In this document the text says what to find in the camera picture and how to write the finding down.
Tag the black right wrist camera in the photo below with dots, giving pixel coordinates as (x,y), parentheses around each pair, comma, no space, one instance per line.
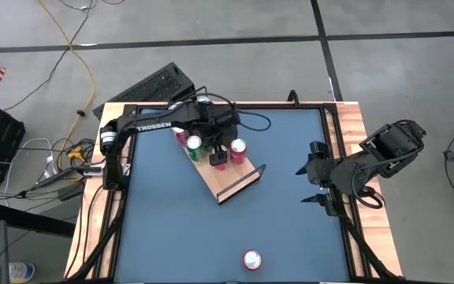
(319,148)

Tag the black clamp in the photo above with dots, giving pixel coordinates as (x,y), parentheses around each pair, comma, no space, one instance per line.
(293,98)

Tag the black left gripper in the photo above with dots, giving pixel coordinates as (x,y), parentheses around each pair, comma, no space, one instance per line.
(219,132)

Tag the red Coca-Cola can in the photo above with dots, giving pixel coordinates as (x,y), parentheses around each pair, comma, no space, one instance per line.
(180,137)

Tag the black power brick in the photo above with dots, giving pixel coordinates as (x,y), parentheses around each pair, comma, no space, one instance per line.
(71,192)

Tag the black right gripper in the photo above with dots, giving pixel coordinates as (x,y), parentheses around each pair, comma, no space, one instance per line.
(321,173)

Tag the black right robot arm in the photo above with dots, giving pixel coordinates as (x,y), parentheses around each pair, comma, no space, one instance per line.
(384,154)

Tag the green Sprite can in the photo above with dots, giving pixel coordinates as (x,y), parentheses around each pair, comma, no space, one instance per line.
(194,144)

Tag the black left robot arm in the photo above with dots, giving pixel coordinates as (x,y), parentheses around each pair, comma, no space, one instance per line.
(152,124)

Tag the black beam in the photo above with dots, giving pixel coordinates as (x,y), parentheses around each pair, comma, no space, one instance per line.
(26,219)

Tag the black crate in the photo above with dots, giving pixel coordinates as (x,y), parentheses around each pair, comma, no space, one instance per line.
(2,138)

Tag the black mesh computer tower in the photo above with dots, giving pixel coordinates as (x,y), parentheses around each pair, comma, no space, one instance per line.
(152,87)

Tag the white labelled bottle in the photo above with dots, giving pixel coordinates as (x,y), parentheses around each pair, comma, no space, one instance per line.
(21,272)

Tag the wooden shelf with black ends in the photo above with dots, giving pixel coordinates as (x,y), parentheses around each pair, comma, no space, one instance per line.
(231,177)

